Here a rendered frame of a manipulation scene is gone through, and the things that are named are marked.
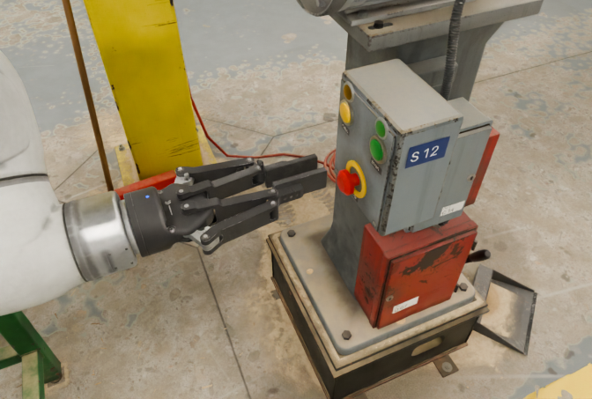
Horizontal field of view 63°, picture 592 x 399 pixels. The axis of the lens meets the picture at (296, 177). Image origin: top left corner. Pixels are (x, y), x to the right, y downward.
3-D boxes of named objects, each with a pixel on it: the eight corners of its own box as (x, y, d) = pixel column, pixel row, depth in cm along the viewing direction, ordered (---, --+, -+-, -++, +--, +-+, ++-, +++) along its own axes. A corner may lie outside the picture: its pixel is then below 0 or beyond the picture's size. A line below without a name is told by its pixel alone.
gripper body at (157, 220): (132, 222, 60) (204, 201, 62) (144, 274, 54) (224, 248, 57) (116, 178, 55) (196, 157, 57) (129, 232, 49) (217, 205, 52)
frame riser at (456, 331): (382, 225, 194) (390, 181, 177) (480, 360, 153) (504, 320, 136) (263, 267, 179) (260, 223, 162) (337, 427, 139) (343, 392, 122)
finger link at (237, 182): (184, 219, 58) (180, 212, 58) (266, 187, 62) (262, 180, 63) (178, 197, 55) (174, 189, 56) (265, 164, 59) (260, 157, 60)
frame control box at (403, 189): (425, 144, 97) (455, 24, 79) (497, 217, 83) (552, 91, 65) (315, 177, 90) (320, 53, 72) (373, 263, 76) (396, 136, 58)
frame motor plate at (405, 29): (458, -32, 104) (462, -49, 101) (539, 14, 88) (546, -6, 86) (307, -4, 94) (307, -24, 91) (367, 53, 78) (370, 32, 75)
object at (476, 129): (437, 188, 116) (506, -48, 78) (464, 218, 109) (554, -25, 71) (383, 206, 112) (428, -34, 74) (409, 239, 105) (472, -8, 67)
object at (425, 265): (427, 267, 142) (456, 178, 116) (454, 301, 134) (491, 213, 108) (352, 296, 135) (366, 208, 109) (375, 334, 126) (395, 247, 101)
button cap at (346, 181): (355, 178, 76) (357, 159, 74) (367, 195, 74) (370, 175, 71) (333, 184, 75) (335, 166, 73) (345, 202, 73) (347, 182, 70)
